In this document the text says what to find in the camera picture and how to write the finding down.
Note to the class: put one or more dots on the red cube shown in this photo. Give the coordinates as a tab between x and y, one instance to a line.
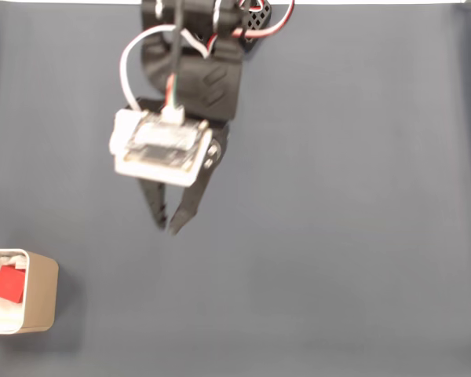
8	284

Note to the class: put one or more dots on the beige box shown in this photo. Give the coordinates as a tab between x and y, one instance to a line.
41	292

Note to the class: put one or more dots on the dark grey mat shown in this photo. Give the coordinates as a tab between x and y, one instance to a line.
337	235

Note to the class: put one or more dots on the white camera board mount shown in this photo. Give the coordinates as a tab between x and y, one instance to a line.
161	153

